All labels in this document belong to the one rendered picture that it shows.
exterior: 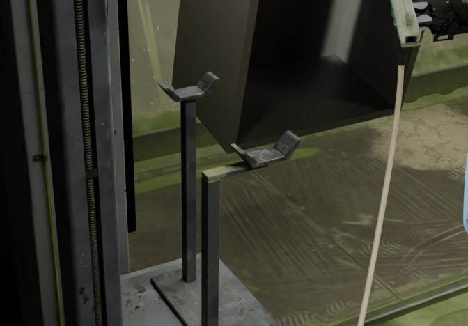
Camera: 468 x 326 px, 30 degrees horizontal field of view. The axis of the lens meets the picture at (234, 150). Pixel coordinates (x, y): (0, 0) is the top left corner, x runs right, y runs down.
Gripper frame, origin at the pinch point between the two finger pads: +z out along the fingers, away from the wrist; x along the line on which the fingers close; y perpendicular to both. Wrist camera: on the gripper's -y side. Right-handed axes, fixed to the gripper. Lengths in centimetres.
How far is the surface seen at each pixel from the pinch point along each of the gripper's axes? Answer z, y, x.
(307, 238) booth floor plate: 28, 79, -12
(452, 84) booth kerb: -46, 131, 91
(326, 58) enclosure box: 15, 49, 36
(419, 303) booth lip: -1, 71, -44
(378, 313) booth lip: 11, 66, -48
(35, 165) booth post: 77, -41, -69
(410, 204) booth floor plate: -9, 93, 5
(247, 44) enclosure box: 38.9, -3.1, -7.2
